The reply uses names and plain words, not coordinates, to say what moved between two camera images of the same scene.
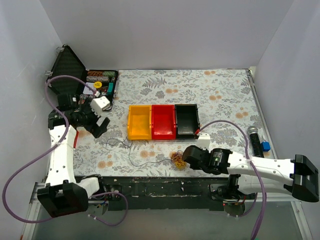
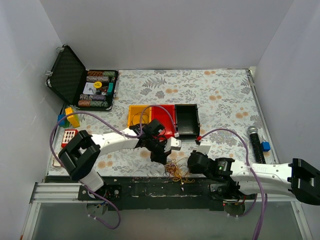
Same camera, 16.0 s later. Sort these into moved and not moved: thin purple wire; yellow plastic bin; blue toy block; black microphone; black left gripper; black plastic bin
Moved: black left gripper; thin purple wire
Not moved: yellow plastic bin; black plastic bin; black microphone; blue toy block
